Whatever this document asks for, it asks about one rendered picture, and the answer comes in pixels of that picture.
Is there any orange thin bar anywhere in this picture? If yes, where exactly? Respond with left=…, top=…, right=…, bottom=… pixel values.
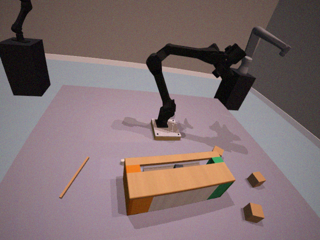
left=59, top=156, right=89, bottom=198

